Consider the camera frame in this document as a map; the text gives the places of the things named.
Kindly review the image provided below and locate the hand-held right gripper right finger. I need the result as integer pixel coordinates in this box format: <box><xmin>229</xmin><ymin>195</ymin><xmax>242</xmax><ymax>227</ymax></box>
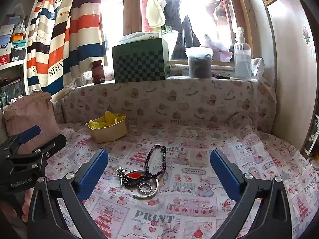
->
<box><xmin>210</xmin><ymin>149</ymin><xmax>292</xmax><ymax>239</ymax></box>

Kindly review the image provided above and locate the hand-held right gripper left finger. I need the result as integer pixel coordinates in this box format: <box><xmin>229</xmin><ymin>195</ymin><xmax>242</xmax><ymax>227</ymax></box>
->
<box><xmin>27</xmin><ymin>149</ymin><xmax>109</xmax><ymax>239</ymax></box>

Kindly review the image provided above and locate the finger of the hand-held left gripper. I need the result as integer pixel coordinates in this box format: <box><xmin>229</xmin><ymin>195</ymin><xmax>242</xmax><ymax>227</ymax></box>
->
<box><xmin>0</xmin><ymin>126</ymin><xmax>41</xmax><ymax>158</ymax></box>
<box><xmin>6</xmin><ymin>134</ymin><xmax>67</xmax><ymax>172</ymax></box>

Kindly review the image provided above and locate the yellow hexagonal jewelry box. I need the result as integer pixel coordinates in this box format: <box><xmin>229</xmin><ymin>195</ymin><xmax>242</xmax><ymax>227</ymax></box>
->
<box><xmin>87</xmin><ymin>111</ymin><xmax>129</xmax><ymax>143</ymax></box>

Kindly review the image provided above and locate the metal bead ring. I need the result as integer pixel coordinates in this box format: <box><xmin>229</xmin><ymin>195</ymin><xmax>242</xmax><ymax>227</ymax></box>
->
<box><xmin>138</xmin><ymin>182</ymin><xmax>153</xmax><ymax>194</ymax></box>

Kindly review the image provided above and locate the silver bangle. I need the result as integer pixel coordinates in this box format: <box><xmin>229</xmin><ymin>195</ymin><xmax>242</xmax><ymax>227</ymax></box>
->
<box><xmin>121</xmin><ymin>170</ymin><xmax>159</xmax><ymax>200</ymax></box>

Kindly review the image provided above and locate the black bead necklace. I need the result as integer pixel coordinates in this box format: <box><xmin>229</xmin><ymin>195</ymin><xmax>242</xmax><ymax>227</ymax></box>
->
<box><xmin>125</xmin><ymin>144</ymin><xmax>167</xmax><ymax>188</ymax></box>

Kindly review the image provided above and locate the person's left hand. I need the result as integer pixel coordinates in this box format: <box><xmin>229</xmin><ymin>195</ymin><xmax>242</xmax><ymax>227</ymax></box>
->
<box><xmin>5</xmin><ymin>192</ymin><xmax>32</xmax><ymax>227</ymax></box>

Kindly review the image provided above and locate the pink pillow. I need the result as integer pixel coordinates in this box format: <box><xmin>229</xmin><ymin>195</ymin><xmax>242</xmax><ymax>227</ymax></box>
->
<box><xmin>3</xmin><ymin>92</ymin><xmax>60</xmax><ymax>155</ymax></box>

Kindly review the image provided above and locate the printed bed sheet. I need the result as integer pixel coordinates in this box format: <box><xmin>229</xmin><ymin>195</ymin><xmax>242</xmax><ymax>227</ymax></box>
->
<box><xmin>42</xmin><ymin>122</ymin><xmax>314</xmax><ymax>239</ymax></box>

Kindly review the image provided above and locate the white storage shelf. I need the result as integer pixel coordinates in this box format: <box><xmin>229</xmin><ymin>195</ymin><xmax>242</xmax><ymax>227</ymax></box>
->
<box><xmin>0</xmin><ymin>15</ymin><xmax>28</xmax><ymax>110</ymax></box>

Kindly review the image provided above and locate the black box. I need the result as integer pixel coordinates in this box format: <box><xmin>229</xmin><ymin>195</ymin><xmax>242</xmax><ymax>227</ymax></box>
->
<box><xmin>11</xmin><ymin>48</ymin><xmax>26</xmax><ymax>61</ymax></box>

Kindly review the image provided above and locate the brown glass bottle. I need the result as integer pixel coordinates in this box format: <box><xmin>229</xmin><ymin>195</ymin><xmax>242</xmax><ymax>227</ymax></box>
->
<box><xmin>91</xmin><ymin>60</ymin><xmax>104</xmax><ymax>84</ymax></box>

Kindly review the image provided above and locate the bear print cloth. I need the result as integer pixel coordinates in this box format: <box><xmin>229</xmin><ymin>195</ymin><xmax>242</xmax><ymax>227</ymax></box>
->
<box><xmin>51</xmin><ymin>65</ymin><xmax>277</xmax><ymax>135</ymax></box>

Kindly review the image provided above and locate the striped curtain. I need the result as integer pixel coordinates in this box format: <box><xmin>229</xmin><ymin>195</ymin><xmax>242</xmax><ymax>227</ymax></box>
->
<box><xmin>26</xmin><ymin>0</ymin><xmax>107</xmax><ymax>102</ymax></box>

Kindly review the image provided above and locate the clear plastic tub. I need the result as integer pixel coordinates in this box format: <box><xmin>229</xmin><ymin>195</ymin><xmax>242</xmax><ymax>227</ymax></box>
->
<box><xmin>186</xmin><ymin>47</ymin><xmax>214</xmax><ymax>79</ymax></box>

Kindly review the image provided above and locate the white plastic bag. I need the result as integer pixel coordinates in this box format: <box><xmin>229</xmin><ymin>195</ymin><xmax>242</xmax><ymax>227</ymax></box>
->
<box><xmin>250</xmin><ymin>58</ymin><xmax>265</xmax><ymax>80</ymax></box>

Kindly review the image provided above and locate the light wooden wardrobe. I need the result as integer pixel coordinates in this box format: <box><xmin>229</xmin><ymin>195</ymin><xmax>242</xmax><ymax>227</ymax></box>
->
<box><xmin>258</xmin><ymin>0</ymin><xmax>317</xmax><ymax>152</ymax></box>

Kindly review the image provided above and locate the clear pump bottle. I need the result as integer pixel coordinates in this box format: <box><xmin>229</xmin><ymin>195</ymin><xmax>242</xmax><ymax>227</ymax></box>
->
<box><xmin>234</xmin><ymin>26</ymin><xmax>252</xmax><ymax>80</ymax></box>

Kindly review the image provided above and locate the green checkered box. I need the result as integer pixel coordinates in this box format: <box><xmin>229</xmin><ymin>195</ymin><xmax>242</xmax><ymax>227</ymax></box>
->
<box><xmin>112</xmin><ymin>38</ymin><xmax>170</xmax><ymax>84</ymax></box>

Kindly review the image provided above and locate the white tissue paper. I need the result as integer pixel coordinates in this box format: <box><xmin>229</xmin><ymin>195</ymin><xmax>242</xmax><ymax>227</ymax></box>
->
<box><xmin>119</xmin><ymin>31</ymin><xmax>162</xmax><ymax>46</ymax></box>

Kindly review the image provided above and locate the black hanging garment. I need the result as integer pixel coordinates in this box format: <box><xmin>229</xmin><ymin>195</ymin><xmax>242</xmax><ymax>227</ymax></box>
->
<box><xmin>164</xmin><ymin>0</ymin><xmax>201</xmax><ymax>61</ymax></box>

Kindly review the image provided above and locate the pink hanging garment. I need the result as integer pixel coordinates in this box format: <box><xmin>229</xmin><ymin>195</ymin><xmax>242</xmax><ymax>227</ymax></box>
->
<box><xmin>212</xmin><ymin>0</ymin><xmax>236</xmax><ymax>26</ymax></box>

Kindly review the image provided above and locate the cream hanging garment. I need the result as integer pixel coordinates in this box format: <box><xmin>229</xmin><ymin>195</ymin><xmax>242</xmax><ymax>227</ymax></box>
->
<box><xmin>146</xmin><ymin>0</ymin><xmax>167</xmax><ymax>29</ymax></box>

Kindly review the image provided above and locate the wooden window frame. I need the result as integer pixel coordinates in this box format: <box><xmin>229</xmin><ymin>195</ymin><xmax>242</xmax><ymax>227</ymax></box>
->
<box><xmin>101</xmin><ymin>0</ymin><xmax>252</xmax><ymax>68</ymax></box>

